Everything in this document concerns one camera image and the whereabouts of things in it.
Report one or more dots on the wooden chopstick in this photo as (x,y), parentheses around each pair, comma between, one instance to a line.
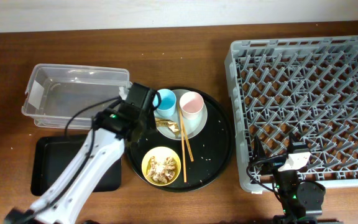
(184,134)
(182,145)

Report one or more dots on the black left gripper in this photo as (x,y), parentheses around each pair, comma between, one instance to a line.
(148,116)

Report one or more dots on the black rectangular tray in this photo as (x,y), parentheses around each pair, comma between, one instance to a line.
(54,153)

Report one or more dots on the grey round plate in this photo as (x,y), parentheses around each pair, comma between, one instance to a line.
(193,127)

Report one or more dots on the gold brown foil wrapper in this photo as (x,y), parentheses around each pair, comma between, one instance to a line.
(166,123)

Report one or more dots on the pink cup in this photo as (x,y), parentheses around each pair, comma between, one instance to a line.
(191,104)

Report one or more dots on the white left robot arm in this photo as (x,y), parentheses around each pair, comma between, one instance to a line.
(63,201)

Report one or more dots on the blue cup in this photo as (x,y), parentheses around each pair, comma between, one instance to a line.
(168,103)

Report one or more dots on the grey dishwasher rack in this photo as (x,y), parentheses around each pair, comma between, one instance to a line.
(305,86)

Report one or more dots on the left wooden chopstick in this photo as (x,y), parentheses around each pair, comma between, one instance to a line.
(182,145)

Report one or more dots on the right wooden chopstick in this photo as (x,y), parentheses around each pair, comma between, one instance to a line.
(184,134)

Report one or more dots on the food scraps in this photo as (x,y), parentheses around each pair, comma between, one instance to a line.
(162,169)

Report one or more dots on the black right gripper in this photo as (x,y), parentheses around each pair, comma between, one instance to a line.
(259,154)

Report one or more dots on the clear plastic waste bin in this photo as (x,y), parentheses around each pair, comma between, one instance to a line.
(55,92)

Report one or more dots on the yellow bowl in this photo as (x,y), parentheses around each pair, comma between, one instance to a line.
(160,152)

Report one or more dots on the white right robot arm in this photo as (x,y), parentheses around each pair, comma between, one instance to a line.
(301,200)

